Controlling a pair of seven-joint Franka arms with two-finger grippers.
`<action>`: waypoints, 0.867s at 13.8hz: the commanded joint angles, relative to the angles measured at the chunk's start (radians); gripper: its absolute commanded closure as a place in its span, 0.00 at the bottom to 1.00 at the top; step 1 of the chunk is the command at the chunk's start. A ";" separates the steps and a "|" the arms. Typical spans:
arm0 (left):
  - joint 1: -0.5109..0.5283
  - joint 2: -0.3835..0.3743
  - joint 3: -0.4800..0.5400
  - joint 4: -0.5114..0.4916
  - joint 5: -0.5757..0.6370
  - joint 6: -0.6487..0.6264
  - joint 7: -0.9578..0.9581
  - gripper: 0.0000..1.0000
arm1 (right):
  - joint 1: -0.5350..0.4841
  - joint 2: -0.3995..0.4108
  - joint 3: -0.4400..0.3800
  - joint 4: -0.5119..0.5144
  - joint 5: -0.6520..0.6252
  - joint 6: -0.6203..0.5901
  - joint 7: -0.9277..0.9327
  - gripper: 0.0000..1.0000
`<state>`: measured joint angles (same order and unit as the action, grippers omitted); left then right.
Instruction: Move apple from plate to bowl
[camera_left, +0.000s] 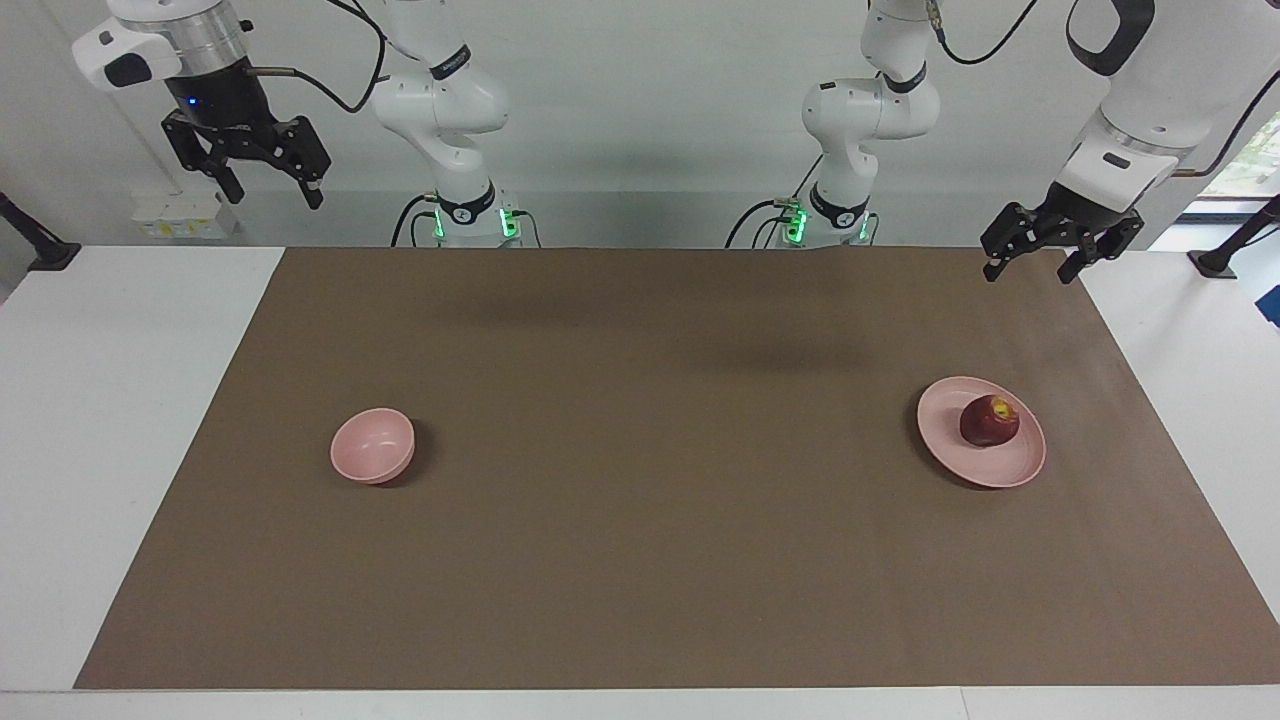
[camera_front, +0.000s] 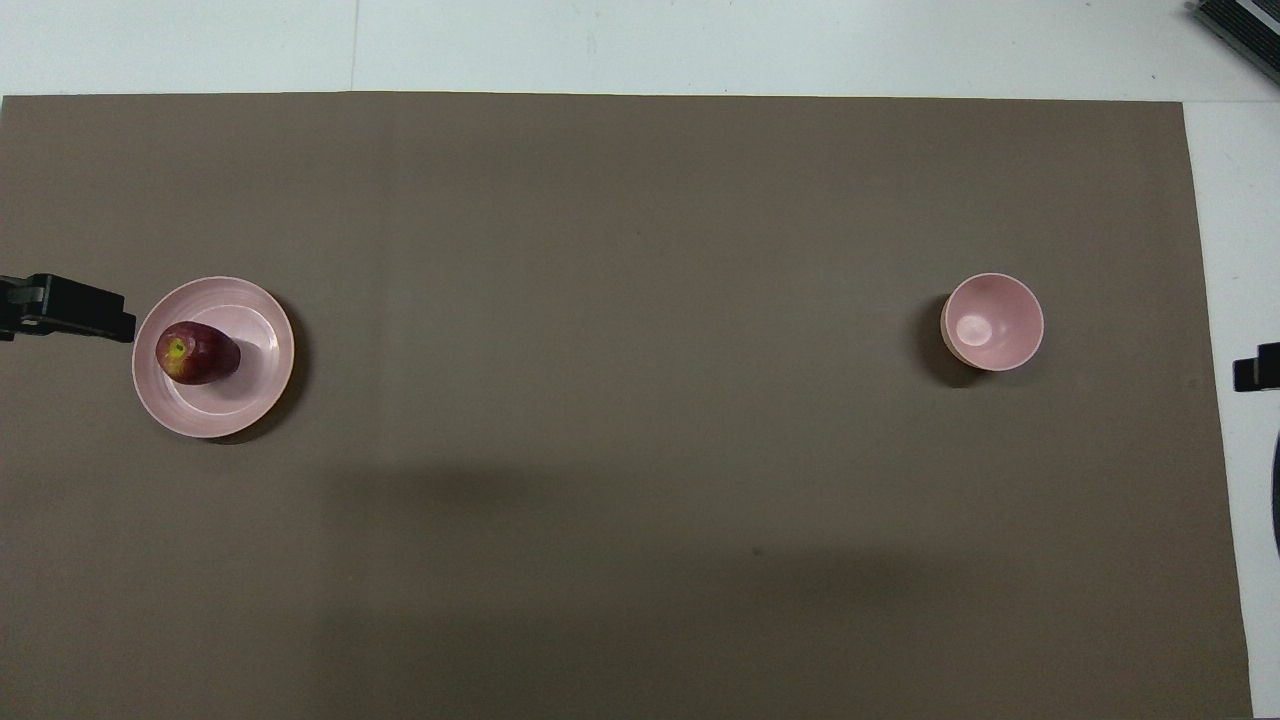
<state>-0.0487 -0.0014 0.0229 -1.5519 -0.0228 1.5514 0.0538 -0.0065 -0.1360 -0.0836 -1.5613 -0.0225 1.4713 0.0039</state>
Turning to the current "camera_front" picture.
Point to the red apple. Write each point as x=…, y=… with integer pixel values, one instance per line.
x=200, y=355

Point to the black ribbed device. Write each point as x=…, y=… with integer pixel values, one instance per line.
x=1245, y=22

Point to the brown table mat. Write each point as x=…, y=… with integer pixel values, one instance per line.
x=640, y=450

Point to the pink plate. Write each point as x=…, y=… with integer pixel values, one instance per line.
x=250, y=390

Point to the pink bowl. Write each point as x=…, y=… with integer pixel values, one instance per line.
x=995, y=320

